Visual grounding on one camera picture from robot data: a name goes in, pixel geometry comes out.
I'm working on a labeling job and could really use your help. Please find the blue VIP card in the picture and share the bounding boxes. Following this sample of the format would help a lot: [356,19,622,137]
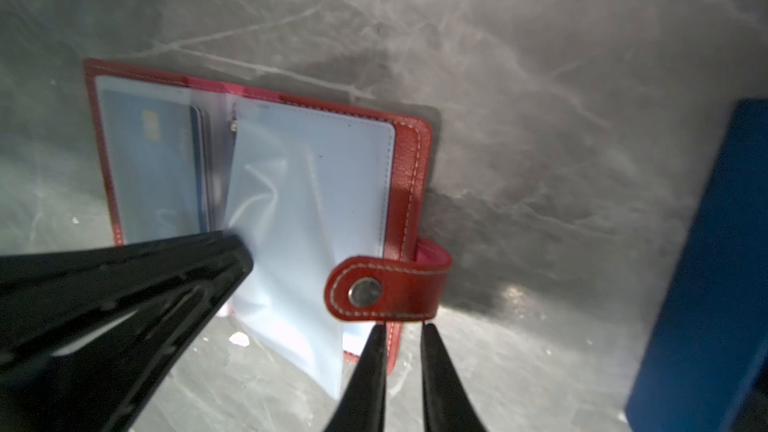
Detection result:
[100,90,208,243]

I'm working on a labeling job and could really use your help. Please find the blue card tray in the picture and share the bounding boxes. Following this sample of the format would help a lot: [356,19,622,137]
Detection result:
[625,98,767,431]

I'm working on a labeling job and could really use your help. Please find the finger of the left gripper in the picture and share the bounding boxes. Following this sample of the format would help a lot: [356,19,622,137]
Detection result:
[1,232,253,431]

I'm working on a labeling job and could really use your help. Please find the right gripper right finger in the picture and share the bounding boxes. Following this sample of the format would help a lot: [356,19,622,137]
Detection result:
[420,323,487,432]

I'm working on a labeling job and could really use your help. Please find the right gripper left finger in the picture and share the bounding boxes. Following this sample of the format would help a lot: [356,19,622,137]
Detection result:
[324,324,388,432]

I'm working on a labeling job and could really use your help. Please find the red leather card holder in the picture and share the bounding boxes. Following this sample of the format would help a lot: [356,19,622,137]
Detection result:
[84,58,451,397]

